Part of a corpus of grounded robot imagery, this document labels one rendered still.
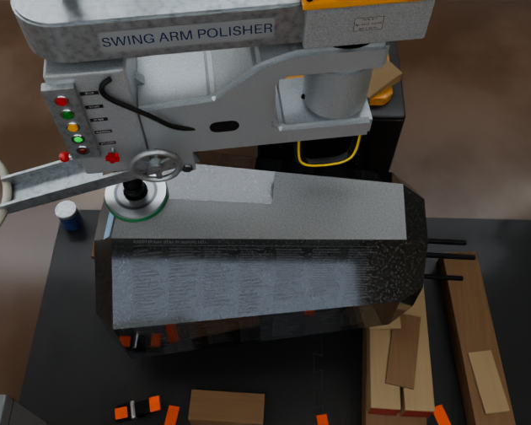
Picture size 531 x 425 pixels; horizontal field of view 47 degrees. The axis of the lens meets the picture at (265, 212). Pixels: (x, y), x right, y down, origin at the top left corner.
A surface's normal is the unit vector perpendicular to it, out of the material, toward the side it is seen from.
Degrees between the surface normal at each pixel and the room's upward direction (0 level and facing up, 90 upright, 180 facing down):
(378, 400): 0
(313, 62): 90
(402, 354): 0
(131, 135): 90
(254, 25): 90
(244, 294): 45
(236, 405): 0
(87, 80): 90
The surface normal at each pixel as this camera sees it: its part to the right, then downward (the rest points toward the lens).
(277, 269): 0.00, 0.24
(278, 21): 0.12, 0.85
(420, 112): 0.00, -0.51
